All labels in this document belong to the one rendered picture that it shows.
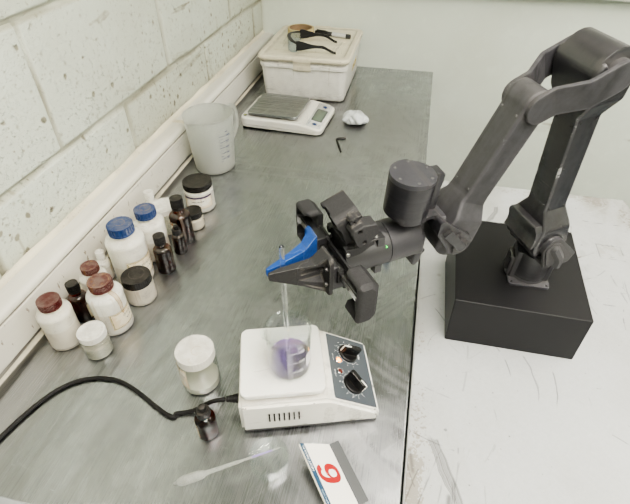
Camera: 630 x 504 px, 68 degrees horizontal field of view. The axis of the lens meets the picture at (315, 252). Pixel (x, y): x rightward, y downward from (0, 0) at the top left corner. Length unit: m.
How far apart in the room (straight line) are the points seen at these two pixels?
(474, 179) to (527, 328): 0.32
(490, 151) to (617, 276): 0.58
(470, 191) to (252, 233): 0.57
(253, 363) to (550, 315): 0.46
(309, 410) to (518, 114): 0.46
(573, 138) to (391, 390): 0.44
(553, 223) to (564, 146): 0.13
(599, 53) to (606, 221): 0.70
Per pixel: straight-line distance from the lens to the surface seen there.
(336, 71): 1.63
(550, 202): 0.73
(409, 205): 0.56
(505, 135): 0.60
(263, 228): 1.07
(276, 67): 1.67
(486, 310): 0.81
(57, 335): 0.89
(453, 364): 0.84
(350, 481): 0.70
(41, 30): 0.98
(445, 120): 2.08
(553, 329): 0.85
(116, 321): 0.88
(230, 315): 0.88
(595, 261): 1.14
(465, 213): 0.63
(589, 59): 0.62
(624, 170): 2.31
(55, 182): 1.00
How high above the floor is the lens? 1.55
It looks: 40 degrees down
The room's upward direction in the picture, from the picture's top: straight up
